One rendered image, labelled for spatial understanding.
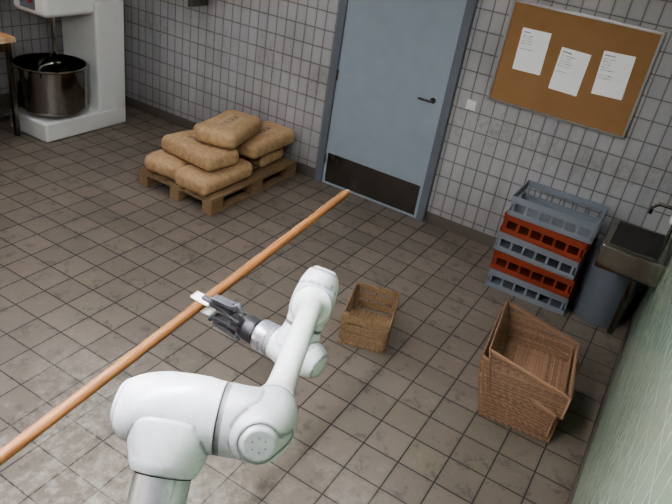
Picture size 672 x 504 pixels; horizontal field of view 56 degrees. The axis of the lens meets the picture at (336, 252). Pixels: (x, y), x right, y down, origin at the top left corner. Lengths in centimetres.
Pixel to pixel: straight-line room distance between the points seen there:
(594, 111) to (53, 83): 453
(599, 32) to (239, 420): 420
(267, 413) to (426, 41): 442
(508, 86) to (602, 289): 165
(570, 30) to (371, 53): 158
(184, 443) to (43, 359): 273
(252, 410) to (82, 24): 584
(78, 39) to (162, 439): 588
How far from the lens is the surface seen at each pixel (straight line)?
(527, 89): 508
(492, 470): 352
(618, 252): 400
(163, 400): 116
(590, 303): 486
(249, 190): 558
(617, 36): 491
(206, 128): 534
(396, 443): 346
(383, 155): 563
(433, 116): 535
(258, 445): 112
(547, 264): 475
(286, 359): 143
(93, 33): 662
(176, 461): 116
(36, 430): 164
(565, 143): 510
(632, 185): 510
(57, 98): 642
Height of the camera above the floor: 245
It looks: 30 degrees down
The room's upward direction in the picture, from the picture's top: 10 degrees clockwise
